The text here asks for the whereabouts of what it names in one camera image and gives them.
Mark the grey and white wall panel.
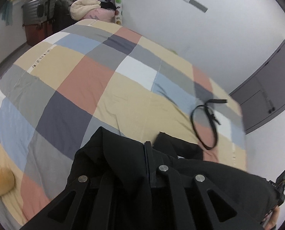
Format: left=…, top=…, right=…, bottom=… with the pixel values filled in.
left=183, top=0, right=208, bottom=12

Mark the black door handle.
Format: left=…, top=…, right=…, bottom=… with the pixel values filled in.
left=267, top=98, right=276, bottom=113

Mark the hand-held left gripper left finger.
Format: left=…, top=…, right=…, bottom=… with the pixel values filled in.
left=20, top=172, right=117, bottom=230

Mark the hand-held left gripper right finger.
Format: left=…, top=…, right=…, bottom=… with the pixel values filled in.
left=144, top=141, right=266, bottom=230

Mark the black belt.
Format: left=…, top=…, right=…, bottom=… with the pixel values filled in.
left=190, top=98, right=228, bottom=150

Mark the black suitcase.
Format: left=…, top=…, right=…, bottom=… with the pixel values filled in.
left=53, top=0, right=76, bottom=33

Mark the black puffer jacket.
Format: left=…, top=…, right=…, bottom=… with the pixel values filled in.
left=68, top=126, right=285, bottom=230

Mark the checkered patchwork bed sheet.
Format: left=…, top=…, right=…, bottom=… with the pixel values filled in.
left=0, top=18, right=249, bottom=226

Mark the grey ribbed suitcase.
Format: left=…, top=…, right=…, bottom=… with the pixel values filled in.
left=21, top=0, right=57, bottom=27

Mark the pink blanket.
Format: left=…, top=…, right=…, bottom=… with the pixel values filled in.
left=84, top=7, right=117, bottom=24

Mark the grey door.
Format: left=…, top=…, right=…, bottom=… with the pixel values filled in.
left=229, top=39, right=285, bottom=135

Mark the red-brown suitcase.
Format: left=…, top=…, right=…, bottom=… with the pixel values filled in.
left=25, top=20, right=56, bottom=46

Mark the person's right hand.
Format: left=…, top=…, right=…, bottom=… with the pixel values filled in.
left=264, top=207, right=281, bottom=230

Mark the teal towel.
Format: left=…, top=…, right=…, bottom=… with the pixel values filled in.
left=2, top=1, right=14, bottom=26

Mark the white dotted pillow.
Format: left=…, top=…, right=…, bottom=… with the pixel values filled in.
left=113, top=0, right=123, bottom=26

